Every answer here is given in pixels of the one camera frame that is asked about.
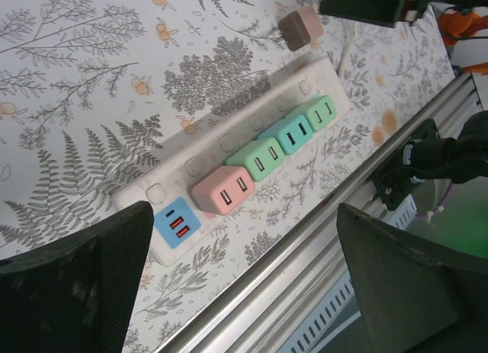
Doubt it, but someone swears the pink USB charger plug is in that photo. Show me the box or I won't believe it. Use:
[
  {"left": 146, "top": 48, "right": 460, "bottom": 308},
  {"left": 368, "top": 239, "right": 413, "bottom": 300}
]
[{"left": 191, "top": 165, "right": 256, "bottom": 217}]

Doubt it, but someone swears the aluminium frame rail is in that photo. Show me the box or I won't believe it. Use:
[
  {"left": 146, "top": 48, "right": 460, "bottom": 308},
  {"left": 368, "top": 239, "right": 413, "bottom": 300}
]
[{"left": 154, "top": 71, "right": 488, "bottom": 353}]

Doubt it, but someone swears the teal USB charger plug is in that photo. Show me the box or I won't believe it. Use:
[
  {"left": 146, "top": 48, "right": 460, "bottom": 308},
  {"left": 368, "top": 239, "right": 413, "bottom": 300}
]
[{"left": 258, "top": 114, "right": 314, "bottom": 156}]

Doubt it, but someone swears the brown and pink charger plug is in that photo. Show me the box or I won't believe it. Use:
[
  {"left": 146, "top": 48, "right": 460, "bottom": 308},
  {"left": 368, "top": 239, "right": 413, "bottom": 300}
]
[{"left": 277, "top": 5, "right": 325, "bottom": 52}]

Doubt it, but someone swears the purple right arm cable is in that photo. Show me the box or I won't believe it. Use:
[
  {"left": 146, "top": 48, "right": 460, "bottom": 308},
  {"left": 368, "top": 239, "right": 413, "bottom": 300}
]
[{"left": 417, "top": 179, "right": 457, "bottom": 225}]

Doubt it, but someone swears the white slotted cable duct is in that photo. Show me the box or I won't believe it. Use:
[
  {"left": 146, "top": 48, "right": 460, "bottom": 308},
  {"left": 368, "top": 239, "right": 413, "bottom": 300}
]
[{"left": 289, "top": 194, "right": 420, "bottom": 353}]

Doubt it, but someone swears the white power strip cable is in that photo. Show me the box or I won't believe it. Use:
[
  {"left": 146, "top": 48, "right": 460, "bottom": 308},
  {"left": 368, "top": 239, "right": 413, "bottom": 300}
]
[{"left": 338, "top": 20, "right": 356, "bottom": 78}]

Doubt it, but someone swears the green USB charger plug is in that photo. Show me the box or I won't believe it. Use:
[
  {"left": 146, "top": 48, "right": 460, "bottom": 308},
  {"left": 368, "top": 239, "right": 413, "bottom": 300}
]
[
  {"left": 226, "top": 136, "right": 287, "bottom": 183},
  {"left": 295, "top": 95, "right": 341, "bottom": 133}
]

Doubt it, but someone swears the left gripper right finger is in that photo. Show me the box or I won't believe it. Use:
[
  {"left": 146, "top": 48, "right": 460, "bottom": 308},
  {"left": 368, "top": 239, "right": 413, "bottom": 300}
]
[{"left": 337, "top": 203, "right": 488, "bottom": 353}]

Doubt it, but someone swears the white power strip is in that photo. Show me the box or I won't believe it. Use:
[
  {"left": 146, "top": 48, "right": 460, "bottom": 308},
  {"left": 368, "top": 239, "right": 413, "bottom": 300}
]
[{"left": 114, "top": 54, "right": 352, "bottom": 267}]

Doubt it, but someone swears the floral patterned tablecloth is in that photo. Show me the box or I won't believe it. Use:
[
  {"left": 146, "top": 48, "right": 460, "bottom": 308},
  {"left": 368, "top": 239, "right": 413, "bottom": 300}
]
[{"left": 0, "top": 0, "right": 464, "bottom": 353}]

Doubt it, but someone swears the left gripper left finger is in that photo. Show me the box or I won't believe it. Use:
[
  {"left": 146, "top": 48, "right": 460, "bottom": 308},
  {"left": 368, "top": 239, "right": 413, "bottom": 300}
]
[{"left": 0, "top": 201, "right": 154, "bottom": 353}]

